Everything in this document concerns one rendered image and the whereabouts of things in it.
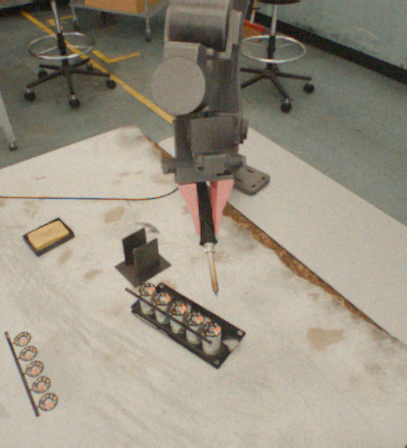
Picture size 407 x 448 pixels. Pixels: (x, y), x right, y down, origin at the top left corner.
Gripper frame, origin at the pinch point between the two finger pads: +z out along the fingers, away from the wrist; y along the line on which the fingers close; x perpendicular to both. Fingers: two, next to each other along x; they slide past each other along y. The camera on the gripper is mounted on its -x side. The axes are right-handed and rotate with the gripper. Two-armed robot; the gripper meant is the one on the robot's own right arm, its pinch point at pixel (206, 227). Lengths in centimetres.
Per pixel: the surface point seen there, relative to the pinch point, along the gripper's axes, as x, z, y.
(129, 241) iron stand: 13.1, 4.5, -10.9
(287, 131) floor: 191, 0, 74
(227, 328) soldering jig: 1.4, 15.7, 2.2
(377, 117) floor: 198, -3, 132
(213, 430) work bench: -10.2, 23.2, -2.3
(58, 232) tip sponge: 22.3, 4.1, -23.5
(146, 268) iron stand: 12.7, 9.2, -8.6
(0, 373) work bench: 0.2, 17.5, -29.6
